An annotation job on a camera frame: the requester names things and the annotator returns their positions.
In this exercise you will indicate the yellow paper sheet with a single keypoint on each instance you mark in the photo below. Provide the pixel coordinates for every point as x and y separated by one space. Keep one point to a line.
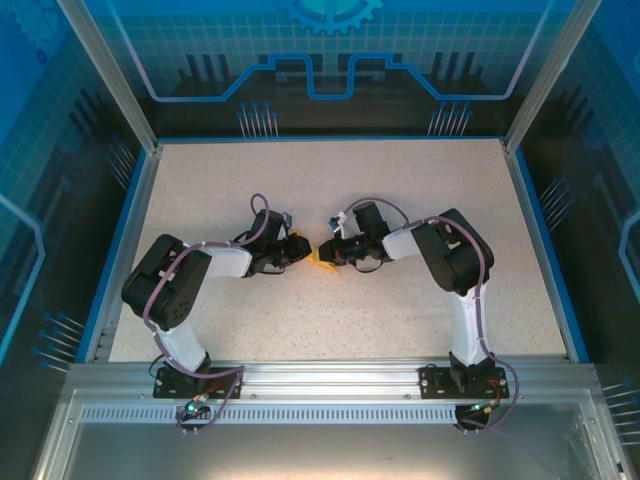
316 257

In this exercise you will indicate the aluminium corner post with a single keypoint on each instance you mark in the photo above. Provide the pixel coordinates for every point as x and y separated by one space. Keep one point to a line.
549 75
112 75

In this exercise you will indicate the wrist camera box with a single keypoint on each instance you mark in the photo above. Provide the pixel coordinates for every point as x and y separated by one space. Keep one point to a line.
371 217
268 226

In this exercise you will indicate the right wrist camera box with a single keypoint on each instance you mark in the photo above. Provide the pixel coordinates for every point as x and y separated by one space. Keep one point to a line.
371 217

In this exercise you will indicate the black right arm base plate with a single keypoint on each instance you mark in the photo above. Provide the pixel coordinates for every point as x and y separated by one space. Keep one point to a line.
432 386

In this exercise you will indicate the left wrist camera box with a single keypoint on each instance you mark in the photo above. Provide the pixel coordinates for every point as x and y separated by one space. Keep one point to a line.
268 226

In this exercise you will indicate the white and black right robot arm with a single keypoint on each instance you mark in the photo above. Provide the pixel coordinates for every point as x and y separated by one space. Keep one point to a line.
460 255

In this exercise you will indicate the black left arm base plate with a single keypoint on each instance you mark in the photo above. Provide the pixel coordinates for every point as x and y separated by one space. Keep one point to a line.
170 391

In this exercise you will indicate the aluminium side rail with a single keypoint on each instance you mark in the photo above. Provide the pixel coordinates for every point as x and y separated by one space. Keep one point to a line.
541 252
127 250

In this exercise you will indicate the blue table edge frame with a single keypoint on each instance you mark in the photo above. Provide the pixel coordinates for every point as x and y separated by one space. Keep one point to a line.
551 250

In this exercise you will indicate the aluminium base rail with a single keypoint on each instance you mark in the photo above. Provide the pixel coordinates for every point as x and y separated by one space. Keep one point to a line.
330 377

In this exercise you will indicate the sheet metal panel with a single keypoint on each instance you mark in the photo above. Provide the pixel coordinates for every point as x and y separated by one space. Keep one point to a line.
320 450

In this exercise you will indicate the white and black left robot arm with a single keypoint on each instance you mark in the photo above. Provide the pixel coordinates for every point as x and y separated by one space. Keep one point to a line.
165 285

